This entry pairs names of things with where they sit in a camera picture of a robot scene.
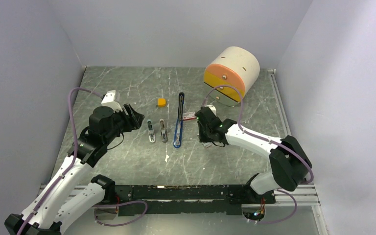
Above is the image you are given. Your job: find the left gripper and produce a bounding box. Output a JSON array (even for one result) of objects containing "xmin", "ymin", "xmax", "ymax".
[{"xmin": 103, "ymin": 102, "xmax": 144, "ymax": 144}]

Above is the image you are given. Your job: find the cardboard staple tray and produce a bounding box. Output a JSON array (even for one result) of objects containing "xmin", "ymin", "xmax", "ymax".
[{"xmin": 202, "ymin": 142, "xmax": 212, "ymax": 148}]

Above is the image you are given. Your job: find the red white staple box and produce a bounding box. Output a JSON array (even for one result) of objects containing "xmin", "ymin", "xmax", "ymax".
[{"xmin": 183, "ymin": 112, "xmax": 196, "ymax": 121}]

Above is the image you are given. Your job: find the light blue small stapler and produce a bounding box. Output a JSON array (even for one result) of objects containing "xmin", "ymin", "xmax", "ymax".
[{"xmin": 147, "ymin": 119, "xmax": 156, "ymax": 143}]

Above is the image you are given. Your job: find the orange cube block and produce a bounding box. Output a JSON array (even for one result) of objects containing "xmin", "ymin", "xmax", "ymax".
[{"xmin": 157, "ymin": 98, "xmax": 167, "ymax": 107}]

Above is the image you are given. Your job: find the beige small stapler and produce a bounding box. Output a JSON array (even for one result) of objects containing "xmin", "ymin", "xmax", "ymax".
[{"xmin": 160, "ymin": 118, "xmax": 168, "ymax": 143}]

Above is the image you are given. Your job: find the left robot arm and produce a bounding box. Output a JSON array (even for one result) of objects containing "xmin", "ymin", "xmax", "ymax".
[{"xmin": 4, "ymin": 104, "xmax": 144, "ymax": 235}]

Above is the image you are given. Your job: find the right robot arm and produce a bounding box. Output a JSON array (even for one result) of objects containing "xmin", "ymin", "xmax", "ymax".
[{"xmin": 195, "ymin": 107, "xmax": 312, "ymax": 203}]

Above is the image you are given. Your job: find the cream round drawer cabinet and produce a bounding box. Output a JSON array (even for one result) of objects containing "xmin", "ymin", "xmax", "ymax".
[{"xmin": 203, "ymin": 46, "xmax": 260, "ymax": 106}]

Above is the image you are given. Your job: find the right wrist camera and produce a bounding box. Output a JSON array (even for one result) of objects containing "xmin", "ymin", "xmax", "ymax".
[{"xmin": 206, "ymin": 104, "xmax": 216, "ymax": 115}]

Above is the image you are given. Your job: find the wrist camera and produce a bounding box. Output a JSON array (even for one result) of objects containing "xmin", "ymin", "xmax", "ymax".
[
  {"xmin": 206, "ymin": 104, "xmax": 216, "ymax": 115},
  {"xmin": 101, "ymin": 90, "xmax": 123, "ymax": 113}
]

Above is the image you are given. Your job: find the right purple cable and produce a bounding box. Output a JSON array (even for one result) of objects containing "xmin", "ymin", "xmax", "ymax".
[{"xmin": 201, "ymin": 85, "xmax": 314, "ymax": 225}]

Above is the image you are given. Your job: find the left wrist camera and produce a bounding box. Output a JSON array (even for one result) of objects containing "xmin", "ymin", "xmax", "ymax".
[{"xmin": 101, "ymin": 90, "xmax": 123, "ymax": 113}]

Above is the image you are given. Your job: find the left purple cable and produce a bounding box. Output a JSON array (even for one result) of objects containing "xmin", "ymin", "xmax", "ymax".
[{"xmin": 16, "ymin": 87, "xmax": 106, "ymax": 235}]

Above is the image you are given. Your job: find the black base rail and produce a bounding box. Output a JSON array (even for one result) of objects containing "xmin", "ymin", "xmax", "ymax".
[{"xmin": 115, "ymin": 185, "xmax": 276, "ymax": 216}]

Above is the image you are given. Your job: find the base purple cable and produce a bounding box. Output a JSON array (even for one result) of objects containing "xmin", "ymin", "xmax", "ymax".
[{"xmin": 93, "ymin": 198, "xmax": 148, "ymax": 227}]

